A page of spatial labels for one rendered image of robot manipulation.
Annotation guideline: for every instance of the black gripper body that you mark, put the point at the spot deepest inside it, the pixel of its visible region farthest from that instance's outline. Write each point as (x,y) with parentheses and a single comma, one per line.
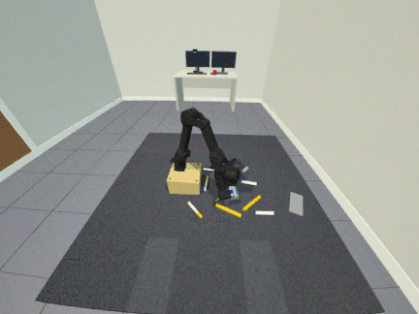
(223,194)

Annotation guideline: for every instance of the keyboard with white letter keys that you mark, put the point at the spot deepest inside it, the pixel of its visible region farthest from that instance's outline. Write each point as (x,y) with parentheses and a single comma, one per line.
(234,196)

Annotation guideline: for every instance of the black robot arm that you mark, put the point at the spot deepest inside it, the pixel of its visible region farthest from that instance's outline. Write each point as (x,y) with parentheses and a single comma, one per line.
(189,118)

